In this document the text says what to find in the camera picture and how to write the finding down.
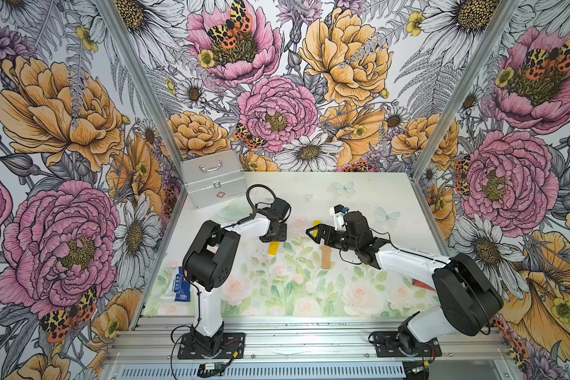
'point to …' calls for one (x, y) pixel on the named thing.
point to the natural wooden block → (325, 257)
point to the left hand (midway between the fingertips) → (275, 240)
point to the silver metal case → (215, 178)
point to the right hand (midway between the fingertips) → (314, 239)
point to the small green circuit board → (214, 366)
